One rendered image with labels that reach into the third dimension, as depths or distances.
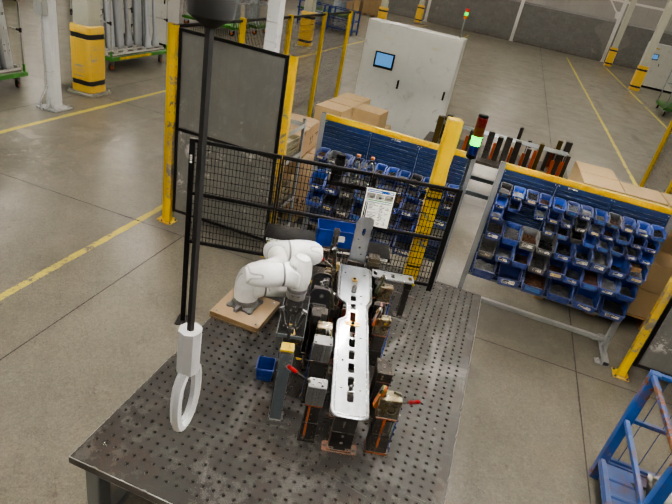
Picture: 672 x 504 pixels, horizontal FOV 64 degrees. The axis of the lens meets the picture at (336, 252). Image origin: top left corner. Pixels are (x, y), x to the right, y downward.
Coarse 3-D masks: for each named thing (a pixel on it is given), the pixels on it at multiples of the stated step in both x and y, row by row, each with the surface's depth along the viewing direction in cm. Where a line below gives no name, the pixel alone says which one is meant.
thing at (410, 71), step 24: (384, 24) 876; (384, 48) 892; (408, 48) 880; (432, 48) 868; (456, 48) 856; (360, 72) 921; (384, 72) 908; (408, 72) 895; (432, 72) 883; (456, 72) 896; (384, 96) 924; (408, 96) 911; (432, 96) 899; (408, 120) 928; (432, 120) 915
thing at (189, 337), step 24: (192, 0) 28; (216, 0) 28; (216, 24) 29; (192, 240) 36; (192, 264) 37; (192, 288) 38; (192, 312) 39; (192, 336) 40; (192, 360) 41; (192, 384) 45; (192, 408) 45
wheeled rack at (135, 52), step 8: (128, 8) 1181; (104, 32) 1134; (128, 48) 1131; (136, 48) 1155; (144, 48) 1151; (152, 48) 1172; (160, 48) 1195; (112, 56) 1048; (120, 56) 1070; (128, 56) 1088; (136, 56) 1111; (144, 56) 1135; (160, 56) 1198; (112, 64) 1063
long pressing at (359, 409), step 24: (360, 288) 339; (360, 312) 316; (336, 336) 291; (360, 336) 296; (336, 360) 274; (360, 360) 278; (336, 384) 259; (360, 384) 262; (336, 408) 245; (360, 408) 248
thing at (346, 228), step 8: (320, 224) 382; (328, 224) 383; (336, 224) 383; (344, 224) 383; (352, 224) 384; (320, 232) 368; (328, 232) 368; (344, 232) 368; (352, 232) 387; (320, 240) 371; (328, 240) 371; (344, 240) 372; (344, 248) 375
